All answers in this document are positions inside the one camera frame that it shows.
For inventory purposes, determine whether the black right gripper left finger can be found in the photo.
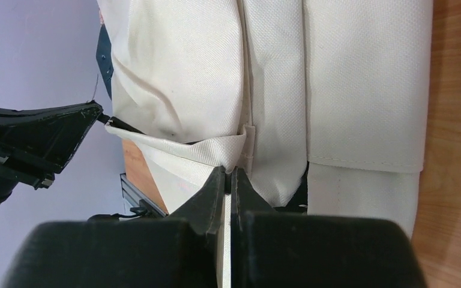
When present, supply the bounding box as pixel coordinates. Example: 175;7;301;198
2;167;226;287

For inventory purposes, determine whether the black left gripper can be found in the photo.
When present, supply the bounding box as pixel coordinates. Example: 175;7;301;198
0;101;103;204

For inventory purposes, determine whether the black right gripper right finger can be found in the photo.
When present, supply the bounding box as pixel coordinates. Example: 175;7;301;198
230;169;427;287

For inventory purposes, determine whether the beige canvas backpack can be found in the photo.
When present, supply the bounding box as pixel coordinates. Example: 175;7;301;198
97;0;434;239

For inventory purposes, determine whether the dark blue leaf dish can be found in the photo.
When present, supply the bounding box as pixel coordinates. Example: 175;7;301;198
95;24;113;98

